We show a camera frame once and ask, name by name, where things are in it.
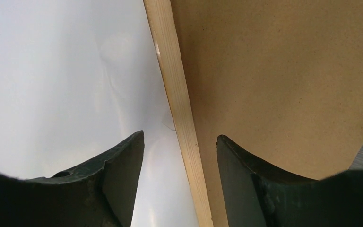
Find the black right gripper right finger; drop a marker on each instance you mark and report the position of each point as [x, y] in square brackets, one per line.
[260, 194]

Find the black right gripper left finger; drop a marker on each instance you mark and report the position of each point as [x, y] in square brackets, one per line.
[99, 192]

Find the illustrated photo print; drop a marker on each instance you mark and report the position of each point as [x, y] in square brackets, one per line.
[76, 78]

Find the brown backing board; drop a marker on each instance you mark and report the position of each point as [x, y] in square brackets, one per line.
[281, 78]

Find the orange wooden picture frame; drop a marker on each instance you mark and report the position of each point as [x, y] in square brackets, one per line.
[163, 30]

